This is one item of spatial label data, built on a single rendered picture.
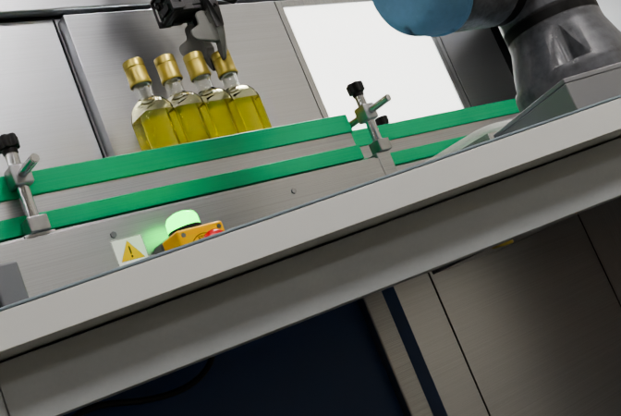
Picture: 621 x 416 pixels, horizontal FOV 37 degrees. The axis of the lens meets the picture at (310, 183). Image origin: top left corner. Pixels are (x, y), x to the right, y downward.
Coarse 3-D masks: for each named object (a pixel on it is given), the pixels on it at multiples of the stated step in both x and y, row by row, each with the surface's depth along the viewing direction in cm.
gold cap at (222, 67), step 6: (216, 54) 157; (228, 54) 158; (216, 60) 157; (222, 60) 157; (228, 60) 157; (216, 66) 157; (222, 66) 156; (228, 66) 156; (234, 66) 157; (216, 72) 158; (222, 72) 156
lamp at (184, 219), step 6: (186, 210) 118; (174, 216) 117; (180, 216) 116; (186, 216) 116; (192, 216) 117; (168, 222) 117; (174, 222) 116; (180, 222) 116; (186, 222) 116; (192, 222) 117; (198, 222) 117; (168, 228) 117; (174, 228) 116; (180, 228) 116; (168, 234) 117
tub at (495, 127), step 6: (510, 120) 141; (486, 126) 138; (492, 126) 138; (498, 126) 139; (474, 132) 138; (480, 132) 138; (486, 132) 139; (468, 138) 139; (474, 138) 140; (456, 144) 141; (462, 144) 140; (468, 144) 141; (444, 150) 143; (450, 150) 142; (456, 150) 143; (438, 156) 145
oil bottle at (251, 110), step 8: (232, 88) 155; (240, 88) 155; (248, 88) 156; (232, 96) 154; (240, 96) 154; (248, 96) 155; (256, 96) 156; (240, 104) 153; (248, 104) 154; (256, 104) 155; (240, 112) 153; (248, 112) 153; (256, 112) 154; (264, 112) 155; (248, 120) 153; (256, 120) 154; (264, 120) 155; (248, 128) 152; (256, 128) 153
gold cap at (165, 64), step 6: (168, 54) 150; (156, 60) 149; (162, 60) 149; (168, 60) 149; (174, 60) 150; (156, 66) 150; (162, 66) 149; (168, 66) 149; (174, 66) 149; (162, 72) 149; (168, 72) 148; (174, 72) 149; (162, 78) 149; (168, 78) 148; (180, 78) 151; (162, 84) 150
